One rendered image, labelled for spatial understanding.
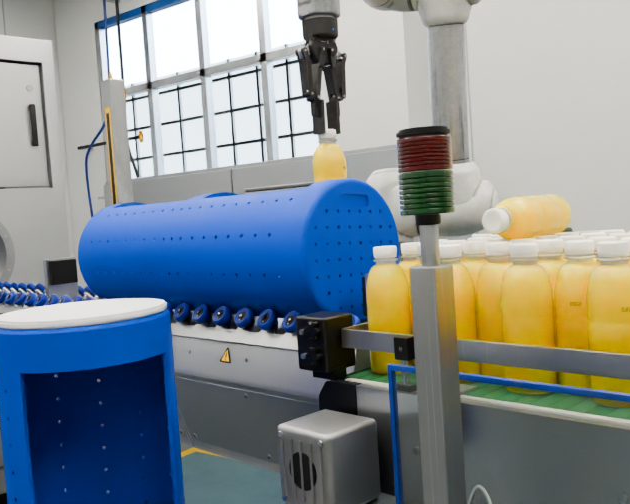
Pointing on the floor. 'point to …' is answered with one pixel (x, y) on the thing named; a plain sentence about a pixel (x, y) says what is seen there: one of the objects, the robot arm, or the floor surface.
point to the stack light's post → (438, 384)
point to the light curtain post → (117, 141)
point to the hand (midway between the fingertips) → (326, 118)
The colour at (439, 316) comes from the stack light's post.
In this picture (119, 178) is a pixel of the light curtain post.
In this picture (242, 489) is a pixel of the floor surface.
